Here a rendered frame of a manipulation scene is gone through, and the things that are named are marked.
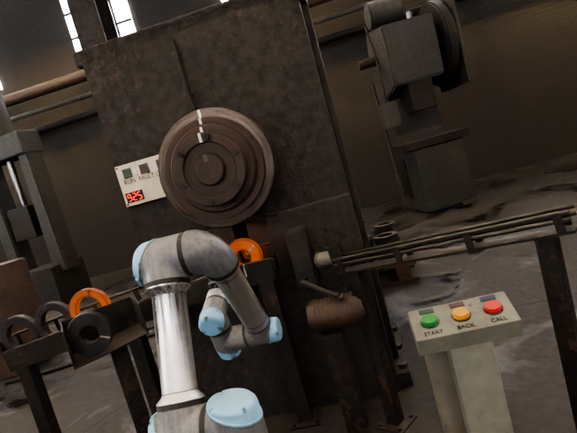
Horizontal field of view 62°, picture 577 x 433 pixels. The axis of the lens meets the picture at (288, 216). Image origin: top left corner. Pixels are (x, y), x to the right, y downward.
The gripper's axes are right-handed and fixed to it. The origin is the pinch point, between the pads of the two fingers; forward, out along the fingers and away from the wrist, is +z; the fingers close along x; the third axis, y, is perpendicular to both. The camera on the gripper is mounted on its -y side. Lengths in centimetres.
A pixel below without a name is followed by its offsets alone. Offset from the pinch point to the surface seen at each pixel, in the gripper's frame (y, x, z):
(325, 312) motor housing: -25.0, -29.3, -4.3
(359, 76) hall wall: -71, -99, 639
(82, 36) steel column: 99, 157, 320
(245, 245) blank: -3.4, -2.7, 21.9
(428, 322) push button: 3, -60, -54
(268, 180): 19.1, -19.2, 26.7
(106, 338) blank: -5.5, 45.5, -17.1
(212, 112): 49, -5, 36
